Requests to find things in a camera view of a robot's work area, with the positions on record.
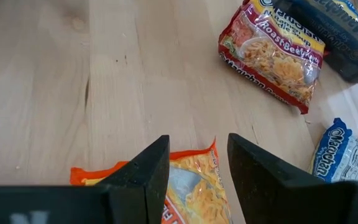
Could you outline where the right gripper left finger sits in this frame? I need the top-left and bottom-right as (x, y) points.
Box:
(0, 134), (171, 224)

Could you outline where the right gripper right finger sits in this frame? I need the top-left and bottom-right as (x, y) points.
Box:
(227, 133), (358, 224)

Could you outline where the orange Maruchan noodle packet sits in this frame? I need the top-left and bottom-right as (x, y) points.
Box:
(69, 138), (232, 224)

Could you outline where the red Maruchan noodle packet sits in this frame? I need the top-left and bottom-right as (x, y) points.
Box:
(218, 0), (326, 115)

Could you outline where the grey plastic bin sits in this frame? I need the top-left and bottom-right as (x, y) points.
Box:
(272, 0), (358, 84)

